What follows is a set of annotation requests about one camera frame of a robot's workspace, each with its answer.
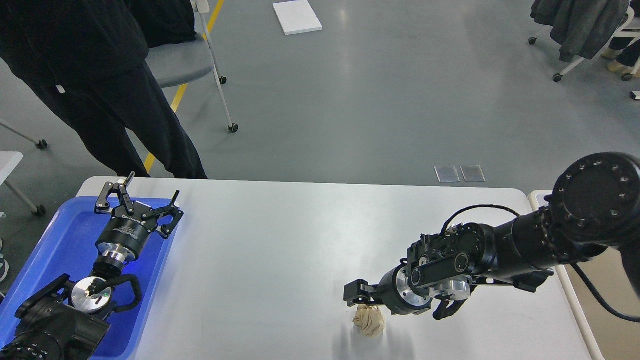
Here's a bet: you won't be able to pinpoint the right clear floor plate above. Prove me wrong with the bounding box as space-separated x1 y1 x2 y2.
460 165 487 183

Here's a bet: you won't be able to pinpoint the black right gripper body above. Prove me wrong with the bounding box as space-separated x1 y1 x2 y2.
375 265 433 316

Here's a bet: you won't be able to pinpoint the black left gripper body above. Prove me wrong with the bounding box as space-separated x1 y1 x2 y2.
95 202 158 262

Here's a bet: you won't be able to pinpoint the white board on floor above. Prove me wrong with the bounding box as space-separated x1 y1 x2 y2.
272 0 323 35

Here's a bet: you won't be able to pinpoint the person in black clothes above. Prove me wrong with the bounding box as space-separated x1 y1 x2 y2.
1 0 207 180

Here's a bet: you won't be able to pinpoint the seated person legs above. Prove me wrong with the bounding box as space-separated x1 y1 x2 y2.
600 37 640 73

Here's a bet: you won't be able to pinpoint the clear floor plate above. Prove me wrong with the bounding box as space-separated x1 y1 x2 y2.
460 165 487 183
434 165 461 183

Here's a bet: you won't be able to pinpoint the beige waste bin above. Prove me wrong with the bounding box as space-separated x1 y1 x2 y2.
528 189 640 360

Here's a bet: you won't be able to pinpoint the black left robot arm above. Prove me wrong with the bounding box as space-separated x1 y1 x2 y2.
1 174 185 360

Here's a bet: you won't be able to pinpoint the grey seat white chair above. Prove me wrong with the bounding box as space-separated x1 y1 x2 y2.
146 0 239 133

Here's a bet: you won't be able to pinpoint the white chair with grey jacket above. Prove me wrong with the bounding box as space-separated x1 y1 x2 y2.
530 0 634 83

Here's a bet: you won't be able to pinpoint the left clear floor plate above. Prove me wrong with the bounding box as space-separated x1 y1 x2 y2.
434 165 461 183

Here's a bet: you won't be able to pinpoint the brown paper ball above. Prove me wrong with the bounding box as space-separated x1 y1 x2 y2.
352 304 386 338

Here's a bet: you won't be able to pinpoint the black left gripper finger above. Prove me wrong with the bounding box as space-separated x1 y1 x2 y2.
94 171 137 217
141 190 185 240

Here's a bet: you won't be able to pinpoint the grey side table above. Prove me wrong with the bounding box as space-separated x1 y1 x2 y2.
0 124 49 219

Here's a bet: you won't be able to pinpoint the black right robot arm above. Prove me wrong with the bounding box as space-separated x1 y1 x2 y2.
343 152 640 322

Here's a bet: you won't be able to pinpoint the black jacket on chair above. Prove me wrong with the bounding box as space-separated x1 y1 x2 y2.
125 0 197 49

